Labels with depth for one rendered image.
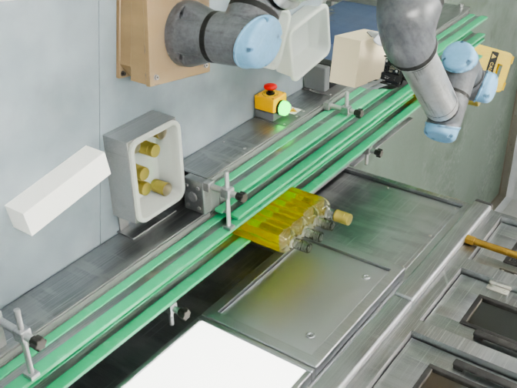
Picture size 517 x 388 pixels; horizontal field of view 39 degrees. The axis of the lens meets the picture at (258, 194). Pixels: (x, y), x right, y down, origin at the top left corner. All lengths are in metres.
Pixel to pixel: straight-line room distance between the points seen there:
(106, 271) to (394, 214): 1.00
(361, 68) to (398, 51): 0.56
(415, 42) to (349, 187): 1.20
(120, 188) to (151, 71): 0.30
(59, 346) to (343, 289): 0.76
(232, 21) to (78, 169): 0.47
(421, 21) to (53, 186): 0.83
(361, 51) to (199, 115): 0.47
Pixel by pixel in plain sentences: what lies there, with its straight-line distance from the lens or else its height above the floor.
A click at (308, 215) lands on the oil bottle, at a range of 1.98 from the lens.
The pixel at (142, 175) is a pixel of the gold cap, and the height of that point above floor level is 0.81.
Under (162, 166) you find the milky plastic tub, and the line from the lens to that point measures 1.90.
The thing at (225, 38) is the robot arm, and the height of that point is 1.00.
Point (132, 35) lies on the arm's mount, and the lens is 1.70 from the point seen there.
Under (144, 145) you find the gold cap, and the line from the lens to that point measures 1.82.
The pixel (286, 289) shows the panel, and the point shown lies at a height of 1.10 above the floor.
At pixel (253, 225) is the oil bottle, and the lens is 1.95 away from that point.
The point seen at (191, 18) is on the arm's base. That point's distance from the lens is 1.69.
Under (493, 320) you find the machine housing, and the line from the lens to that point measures 2.02.
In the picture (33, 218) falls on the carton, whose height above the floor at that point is 0.81.
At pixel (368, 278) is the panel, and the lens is 2.02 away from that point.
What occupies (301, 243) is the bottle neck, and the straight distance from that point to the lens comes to 1.90.
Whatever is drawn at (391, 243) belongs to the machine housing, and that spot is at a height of 1.21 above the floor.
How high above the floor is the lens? 1.95
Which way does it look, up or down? 30 degrees down
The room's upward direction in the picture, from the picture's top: 109 degrees clockwise
